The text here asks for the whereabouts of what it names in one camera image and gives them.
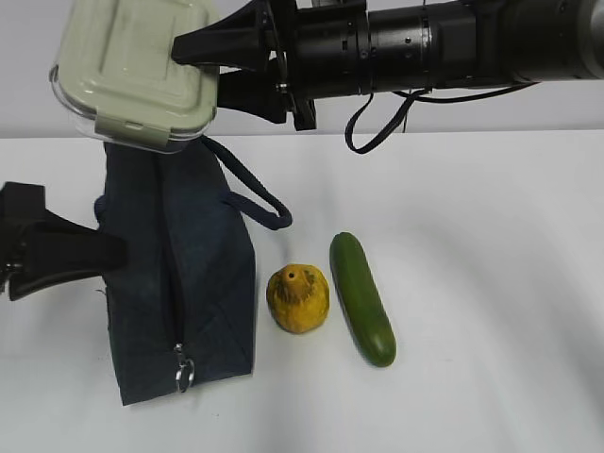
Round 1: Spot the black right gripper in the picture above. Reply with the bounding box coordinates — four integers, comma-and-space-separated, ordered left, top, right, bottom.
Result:
171, 1, 373, 131

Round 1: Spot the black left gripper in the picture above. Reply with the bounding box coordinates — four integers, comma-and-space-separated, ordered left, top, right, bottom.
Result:
1, 182, 126, 301

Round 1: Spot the green lid food container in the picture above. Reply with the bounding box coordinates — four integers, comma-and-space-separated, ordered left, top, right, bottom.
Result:
49, 1, 219, 154

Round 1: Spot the dark blue fabric lunch bag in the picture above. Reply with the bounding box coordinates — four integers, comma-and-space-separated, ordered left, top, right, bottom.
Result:
95, 136, 293, 406

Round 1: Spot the yellow toy pumpkin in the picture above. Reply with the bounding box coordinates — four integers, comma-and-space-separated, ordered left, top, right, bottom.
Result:
266, 264, 330, 334

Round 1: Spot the green cucumber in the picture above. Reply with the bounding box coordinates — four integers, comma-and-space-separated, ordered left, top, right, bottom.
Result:
329, 232, 397, 368

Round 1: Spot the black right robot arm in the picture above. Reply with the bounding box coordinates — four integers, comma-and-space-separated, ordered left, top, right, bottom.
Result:
172, 1, 603, 130

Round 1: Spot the silver zipper pull ring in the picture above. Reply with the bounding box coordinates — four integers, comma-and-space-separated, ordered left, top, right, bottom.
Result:
172, 343, 195, 394

